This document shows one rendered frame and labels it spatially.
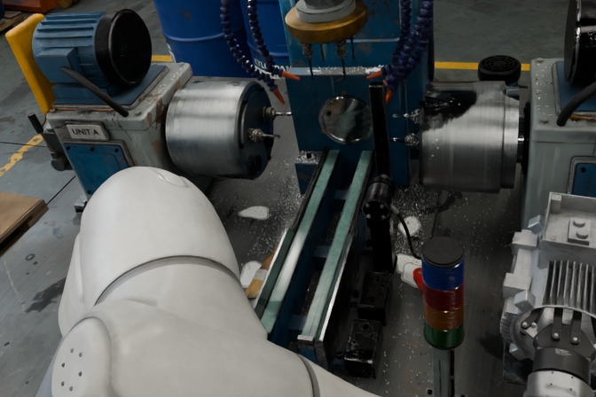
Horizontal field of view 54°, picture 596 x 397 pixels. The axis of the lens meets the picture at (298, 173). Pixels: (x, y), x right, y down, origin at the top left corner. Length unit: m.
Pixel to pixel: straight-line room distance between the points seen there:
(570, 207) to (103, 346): 0.85
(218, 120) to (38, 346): 0.67
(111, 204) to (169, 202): 0.06
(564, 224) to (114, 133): 1.03
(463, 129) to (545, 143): 0.16
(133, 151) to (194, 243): 1.03
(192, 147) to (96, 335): 1.06
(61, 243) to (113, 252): 1.27
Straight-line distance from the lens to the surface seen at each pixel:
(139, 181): 0.58
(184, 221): 0.52
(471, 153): 1.27
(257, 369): 0.45
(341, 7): 1.28
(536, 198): 1.32
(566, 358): 0.93
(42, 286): 1.68
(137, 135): 1.49
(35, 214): 3.25
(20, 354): 1.54
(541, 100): 1.29
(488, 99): 1.29
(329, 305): 1.18
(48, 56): 1.53
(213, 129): 1.41
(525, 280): 1.02
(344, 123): 1.53
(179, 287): 0.46
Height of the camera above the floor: 1.83
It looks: 37 degrees down
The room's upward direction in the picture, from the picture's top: 11 degrees counter-clockwise
